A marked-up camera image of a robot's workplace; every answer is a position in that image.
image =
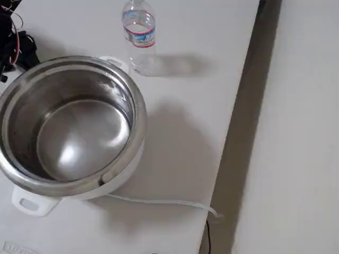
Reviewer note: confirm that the white printed label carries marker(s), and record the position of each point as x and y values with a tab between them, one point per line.
18	248

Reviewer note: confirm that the white rice cooker body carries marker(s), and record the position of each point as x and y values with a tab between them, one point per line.
34	205

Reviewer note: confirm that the clear plastic water bottle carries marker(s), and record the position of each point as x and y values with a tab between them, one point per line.
140	45

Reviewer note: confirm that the steel inner cooking pot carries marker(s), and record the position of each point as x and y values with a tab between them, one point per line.
79	137

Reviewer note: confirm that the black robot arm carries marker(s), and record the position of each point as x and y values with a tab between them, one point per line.
6	31

